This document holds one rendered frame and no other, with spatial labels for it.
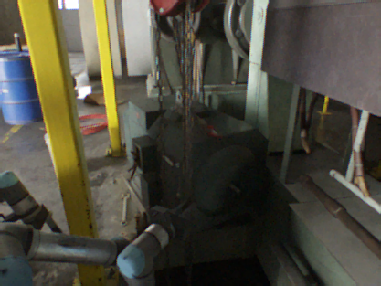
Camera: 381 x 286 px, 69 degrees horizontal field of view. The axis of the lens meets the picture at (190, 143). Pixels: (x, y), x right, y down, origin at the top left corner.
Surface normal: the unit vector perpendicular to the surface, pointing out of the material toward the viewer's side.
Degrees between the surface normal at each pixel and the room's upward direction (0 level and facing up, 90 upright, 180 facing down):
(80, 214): 90
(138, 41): 90
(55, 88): 90
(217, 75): 90
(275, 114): 72
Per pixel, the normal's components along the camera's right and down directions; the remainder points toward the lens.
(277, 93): 0.17, 0.09
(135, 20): 0.18, 0.39
